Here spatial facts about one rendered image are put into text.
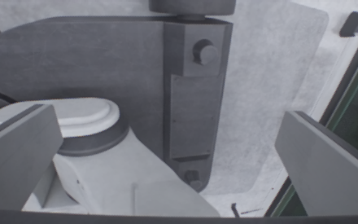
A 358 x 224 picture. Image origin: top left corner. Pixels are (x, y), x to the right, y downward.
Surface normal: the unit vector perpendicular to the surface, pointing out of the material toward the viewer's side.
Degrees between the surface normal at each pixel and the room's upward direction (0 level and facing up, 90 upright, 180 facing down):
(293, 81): 0
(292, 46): 0
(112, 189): 90
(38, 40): 0
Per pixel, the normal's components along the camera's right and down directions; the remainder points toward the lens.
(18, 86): 0.21, 0.49
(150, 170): 0.04, -0.87
